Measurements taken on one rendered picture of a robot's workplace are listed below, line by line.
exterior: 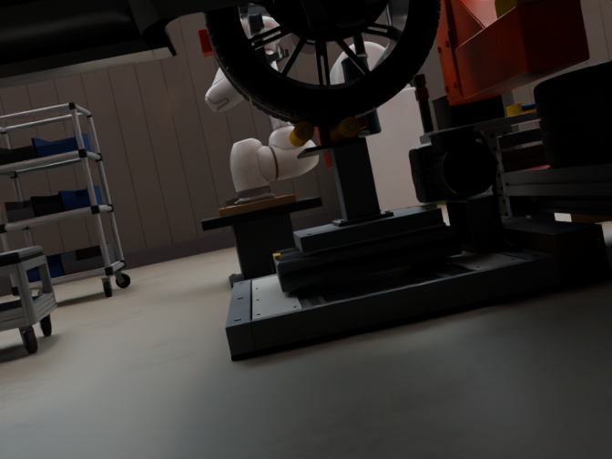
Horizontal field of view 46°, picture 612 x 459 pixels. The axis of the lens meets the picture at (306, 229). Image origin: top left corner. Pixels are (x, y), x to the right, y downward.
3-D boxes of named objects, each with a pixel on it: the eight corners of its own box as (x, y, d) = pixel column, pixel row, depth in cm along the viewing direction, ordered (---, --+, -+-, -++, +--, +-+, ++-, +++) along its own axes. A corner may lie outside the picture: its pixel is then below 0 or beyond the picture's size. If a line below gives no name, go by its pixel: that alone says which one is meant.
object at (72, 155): (14, 318, 358) (-33, 121, 352) (38, 304, 400) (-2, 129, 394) (119, 295, 362) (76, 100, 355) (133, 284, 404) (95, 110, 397)
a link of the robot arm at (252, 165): (231, 193, 319) (221, 145, 318) (270, 185, 324) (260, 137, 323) (239, 191, 304) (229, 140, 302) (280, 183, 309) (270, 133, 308)
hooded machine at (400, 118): (423, 207, 555) (392, 47, 548) (448, 208, 499) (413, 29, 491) (342, 224, 547) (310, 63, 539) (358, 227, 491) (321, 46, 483)
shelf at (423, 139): (432, 140, 244) (430, 132, 243) (420, 144, 260) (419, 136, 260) (552, 116, 246) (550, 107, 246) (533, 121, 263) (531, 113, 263)
